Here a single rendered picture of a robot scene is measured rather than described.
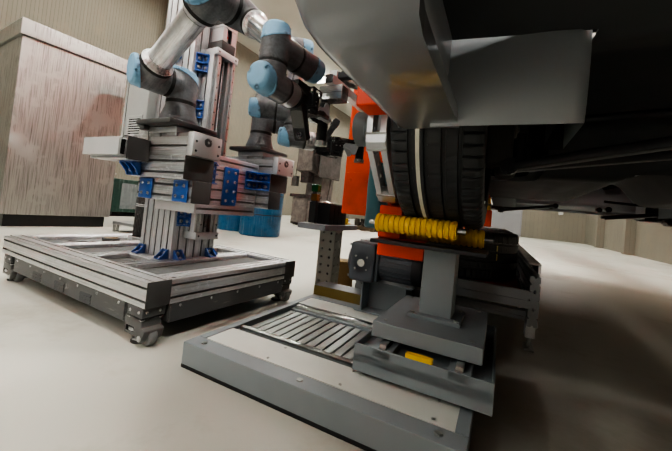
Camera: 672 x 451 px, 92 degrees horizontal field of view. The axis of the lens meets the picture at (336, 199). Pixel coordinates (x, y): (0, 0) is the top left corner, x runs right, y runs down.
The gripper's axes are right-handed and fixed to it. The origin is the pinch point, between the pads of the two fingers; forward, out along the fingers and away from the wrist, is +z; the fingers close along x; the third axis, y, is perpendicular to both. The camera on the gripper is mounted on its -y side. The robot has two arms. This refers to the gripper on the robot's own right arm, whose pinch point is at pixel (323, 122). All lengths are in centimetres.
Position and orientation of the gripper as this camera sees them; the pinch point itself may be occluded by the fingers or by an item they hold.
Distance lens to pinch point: 115.3
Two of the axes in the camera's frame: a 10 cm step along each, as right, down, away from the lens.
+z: 4.4, 0.7, 9.0
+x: -8.9, -0.9, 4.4
